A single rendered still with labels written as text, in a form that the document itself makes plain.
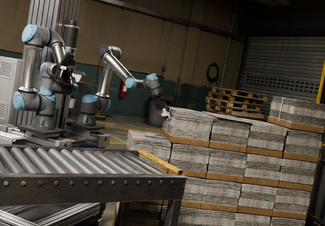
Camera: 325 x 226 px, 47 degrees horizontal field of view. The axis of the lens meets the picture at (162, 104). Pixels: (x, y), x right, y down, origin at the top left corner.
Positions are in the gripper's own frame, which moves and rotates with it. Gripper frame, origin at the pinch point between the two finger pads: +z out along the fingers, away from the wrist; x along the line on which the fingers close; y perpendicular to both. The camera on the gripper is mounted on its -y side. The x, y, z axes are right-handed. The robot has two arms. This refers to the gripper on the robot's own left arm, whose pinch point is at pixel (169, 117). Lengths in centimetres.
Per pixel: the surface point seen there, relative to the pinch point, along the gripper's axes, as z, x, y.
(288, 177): 74, 18, -69
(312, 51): 94, -612, -492
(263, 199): 82, 17, -45
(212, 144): 26.4, 18.4, -20.5
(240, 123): 20, 18, -46
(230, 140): 29.5, 17.8, -34.6
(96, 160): -8, 81, 55
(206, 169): 42.9, 18.1, -10.3
